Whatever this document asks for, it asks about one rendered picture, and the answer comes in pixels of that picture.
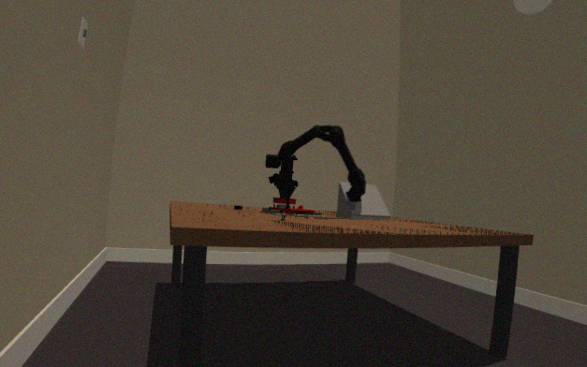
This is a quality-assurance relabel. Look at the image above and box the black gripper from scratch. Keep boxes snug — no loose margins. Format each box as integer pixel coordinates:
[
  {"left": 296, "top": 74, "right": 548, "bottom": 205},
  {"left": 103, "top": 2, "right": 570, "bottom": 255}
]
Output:
[{"left": 274, "top": 169, "right": 298, "bottom": 202}]

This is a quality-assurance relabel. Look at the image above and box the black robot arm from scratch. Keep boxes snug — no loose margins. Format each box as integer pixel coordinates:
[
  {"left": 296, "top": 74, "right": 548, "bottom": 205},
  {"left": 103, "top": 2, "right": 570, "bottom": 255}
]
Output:
[{"left": 265, "top": 125, "right": 366, "bottom": 202}]

